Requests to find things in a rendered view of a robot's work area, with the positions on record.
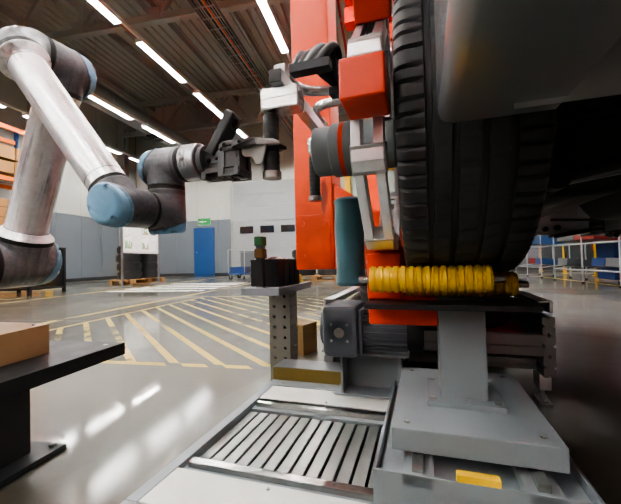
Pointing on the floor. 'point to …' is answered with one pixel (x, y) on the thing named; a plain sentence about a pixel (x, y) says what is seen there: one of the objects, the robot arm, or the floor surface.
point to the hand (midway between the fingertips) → (278, 142)
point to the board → (133, 240)
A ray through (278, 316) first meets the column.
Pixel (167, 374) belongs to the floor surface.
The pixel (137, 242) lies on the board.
